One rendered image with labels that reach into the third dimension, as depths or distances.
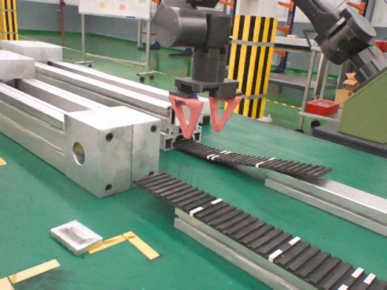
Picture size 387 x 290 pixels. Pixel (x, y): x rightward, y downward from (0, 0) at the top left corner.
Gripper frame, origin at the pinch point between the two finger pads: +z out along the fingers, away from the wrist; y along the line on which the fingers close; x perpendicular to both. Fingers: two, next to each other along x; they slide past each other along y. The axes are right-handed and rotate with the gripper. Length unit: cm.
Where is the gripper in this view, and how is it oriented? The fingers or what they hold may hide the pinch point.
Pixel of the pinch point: (202, 130)
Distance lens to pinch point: 65.8
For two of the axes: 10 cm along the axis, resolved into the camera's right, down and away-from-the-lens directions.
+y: -7.1, 1.7, -6.9
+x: 7.0, 2.8, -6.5
